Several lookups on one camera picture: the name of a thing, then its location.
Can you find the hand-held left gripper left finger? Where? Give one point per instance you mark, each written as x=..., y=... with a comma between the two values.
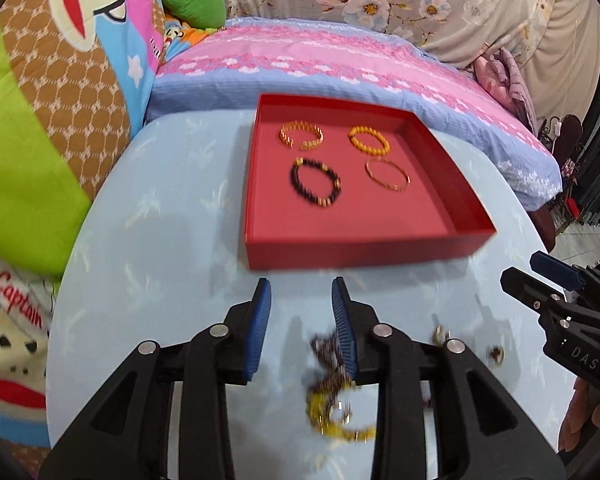
x=257, y=330

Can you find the red shallow tray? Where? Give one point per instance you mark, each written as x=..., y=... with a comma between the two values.
x=360, y=220

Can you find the person's right hand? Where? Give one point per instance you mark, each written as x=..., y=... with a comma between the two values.
x=592, y=410

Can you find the pink blue striped quilt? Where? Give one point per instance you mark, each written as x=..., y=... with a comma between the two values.
x=330, y=60

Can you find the dark metal chair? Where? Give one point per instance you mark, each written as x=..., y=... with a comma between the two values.
x=570, y=135

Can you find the small gold hoop earring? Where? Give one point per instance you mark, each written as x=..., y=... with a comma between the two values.
x=441, y=335

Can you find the thin rose gold bangle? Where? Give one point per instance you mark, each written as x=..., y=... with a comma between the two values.
x=371, y=172

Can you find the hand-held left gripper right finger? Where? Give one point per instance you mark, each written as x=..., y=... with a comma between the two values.
x=342, y=330

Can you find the pink quilted cloth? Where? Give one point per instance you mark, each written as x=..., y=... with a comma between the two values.
x=510, y=85

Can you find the cartoon monkey printed blanket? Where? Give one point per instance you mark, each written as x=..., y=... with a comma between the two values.
x=55, y=110

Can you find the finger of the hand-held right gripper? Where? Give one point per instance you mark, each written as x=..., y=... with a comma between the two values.
x=555, y=267
x=527, y=287

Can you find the dark maroon cloth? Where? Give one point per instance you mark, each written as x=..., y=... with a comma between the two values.
x=542, y=225

